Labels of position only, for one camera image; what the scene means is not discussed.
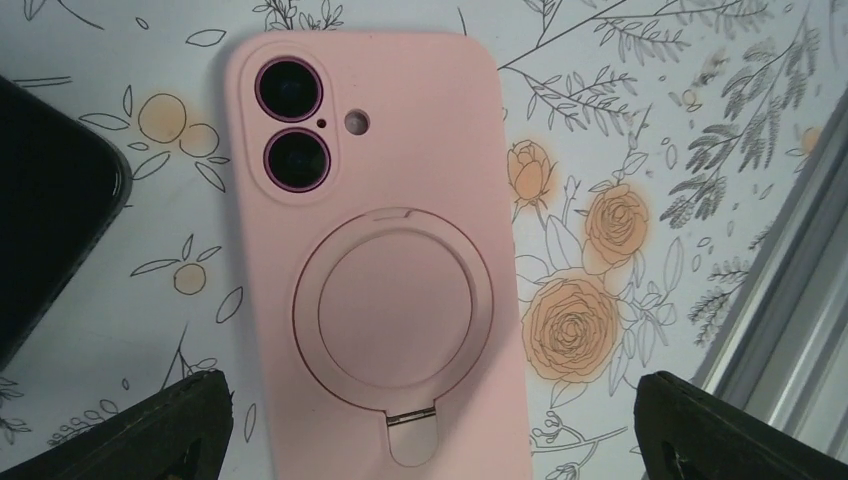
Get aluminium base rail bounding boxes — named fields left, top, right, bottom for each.
left=692, top=98, right=847, bottom=461

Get pink phone case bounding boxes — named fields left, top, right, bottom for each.
left=223, top=31, right=532, bottom=479

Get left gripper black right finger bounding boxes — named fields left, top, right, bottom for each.
left=634, top=371, right=847, bottom=480

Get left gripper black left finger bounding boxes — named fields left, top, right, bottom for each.
left=1, top=370, right=234, bottom=479

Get floral patterned table mat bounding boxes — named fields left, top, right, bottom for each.
left=1, top=1, right=847, bottom=479

